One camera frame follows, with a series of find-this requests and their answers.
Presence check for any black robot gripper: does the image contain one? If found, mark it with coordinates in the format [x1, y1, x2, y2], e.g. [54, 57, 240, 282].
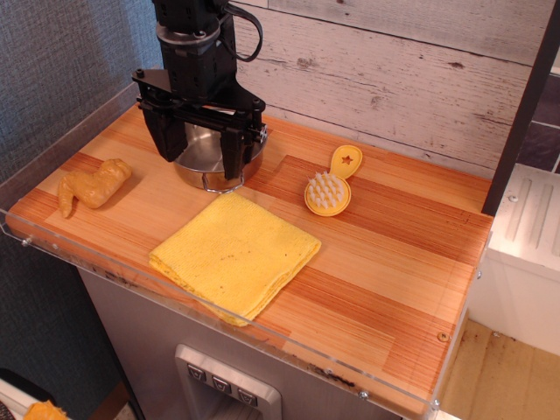
[132, 35, 265, 180]

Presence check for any yellow cloth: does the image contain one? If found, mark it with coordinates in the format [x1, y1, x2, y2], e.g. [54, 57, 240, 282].
[149, 192, 321, 326]

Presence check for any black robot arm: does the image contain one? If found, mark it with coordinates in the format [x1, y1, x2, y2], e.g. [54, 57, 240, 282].
[132, 1, 268, 180]

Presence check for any stainless steel pot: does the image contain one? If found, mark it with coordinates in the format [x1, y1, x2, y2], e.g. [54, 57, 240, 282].
[173, 106, 268, 193]

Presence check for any toy chicken wing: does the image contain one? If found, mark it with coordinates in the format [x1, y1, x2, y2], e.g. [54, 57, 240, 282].
[58, 158, 132, 219]

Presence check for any yellow scrub brush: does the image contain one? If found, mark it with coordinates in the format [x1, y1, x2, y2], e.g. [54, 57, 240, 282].
[304, 145, 362, 217]

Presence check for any clear acrylic table guard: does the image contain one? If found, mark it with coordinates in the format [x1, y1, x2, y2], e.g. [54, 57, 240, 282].
[0, 67, 494, 417]

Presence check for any toy fridge dispenser panel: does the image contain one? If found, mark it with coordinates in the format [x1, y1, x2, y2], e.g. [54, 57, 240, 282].
[175, 344, 283, 419]

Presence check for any yellow object bottom left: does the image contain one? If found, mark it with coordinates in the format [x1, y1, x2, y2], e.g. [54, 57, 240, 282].
[23, 401, 68, 420]

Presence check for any white toy cabinet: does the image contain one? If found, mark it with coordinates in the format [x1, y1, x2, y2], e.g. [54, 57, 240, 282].
[467, 164, 559, 354]

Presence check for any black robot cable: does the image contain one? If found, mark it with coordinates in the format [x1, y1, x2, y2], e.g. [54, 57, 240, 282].
[218, 0, 264, 63]

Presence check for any dark right vertical post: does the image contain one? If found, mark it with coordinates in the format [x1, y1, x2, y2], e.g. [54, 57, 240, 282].
[481, 0, 559, 216]

